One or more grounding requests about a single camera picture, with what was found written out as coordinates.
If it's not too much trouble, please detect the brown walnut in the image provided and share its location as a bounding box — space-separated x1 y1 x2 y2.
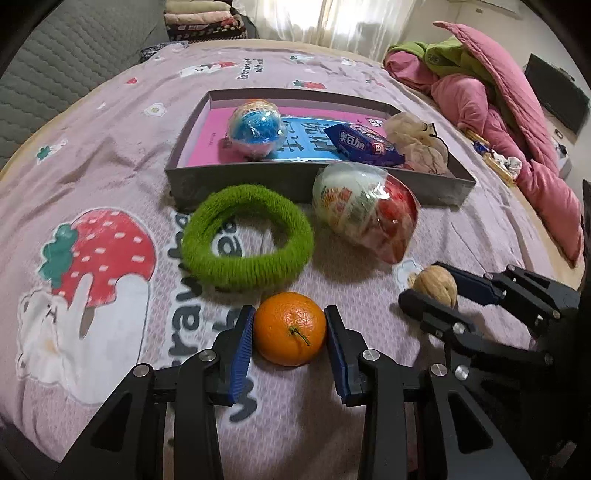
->
412 265 458 308

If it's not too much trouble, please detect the red white surprise egg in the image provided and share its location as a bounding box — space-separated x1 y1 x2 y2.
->
312 162 420 265

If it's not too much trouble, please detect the orange mandarin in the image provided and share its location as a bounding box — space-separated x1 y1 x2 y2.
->
253 292 327 367

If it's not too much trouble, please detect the green fuzzy hair band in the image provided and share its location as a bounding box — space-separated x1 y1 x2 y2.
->
181 184 315 291

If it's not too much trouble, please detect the blue cookie snack packet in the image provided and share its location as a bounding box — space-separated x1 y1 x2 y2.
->
325 123 406 167

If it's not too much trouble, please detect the blue surprise egg toy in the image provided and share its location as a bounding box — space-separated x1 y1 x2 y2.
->
226 99 287 159

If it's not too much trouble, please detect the small basket of candies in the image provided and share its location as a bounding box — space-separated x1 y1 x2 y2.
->
463 129 522 186

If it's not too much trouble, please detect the beige mesh scrunchie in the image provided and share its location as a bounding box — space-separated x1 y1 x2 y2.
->
384 112 451 176

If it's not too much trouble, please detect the pink strawberry print bedsheet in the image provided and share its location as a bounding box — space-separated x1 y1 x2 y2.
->
1 42 554 479

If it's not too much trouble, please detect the pink and blue book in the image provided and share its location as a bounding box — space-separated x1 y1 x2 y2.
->
177 105 389 167

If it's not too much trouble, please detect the pink quilt pile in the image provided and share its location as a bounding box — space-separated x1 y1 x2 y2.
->
384 21 584 263

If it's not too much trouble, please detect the dark shallow cardboard tray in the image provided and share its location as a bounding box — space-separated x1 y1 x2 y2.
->
164 88 478 212

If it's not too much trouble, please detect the green blanket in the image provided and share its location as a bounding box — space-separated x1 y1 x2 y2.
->
384 37 494 84

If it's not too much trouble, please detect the white sheer curtain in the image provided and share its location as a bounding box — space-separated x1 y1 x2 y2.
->
232 0 420 61

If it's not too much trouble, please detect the stack of folded blankets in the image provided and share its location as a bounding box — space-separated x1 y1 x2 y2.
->
163 1 249 43

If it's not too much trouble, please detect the grey quilted headboard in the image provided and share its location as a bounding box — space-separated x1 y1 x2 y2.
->
1 1 167 164

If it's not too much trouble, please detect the black wall television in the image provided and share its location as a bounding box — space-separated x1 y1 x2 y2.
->
525 54 590 134

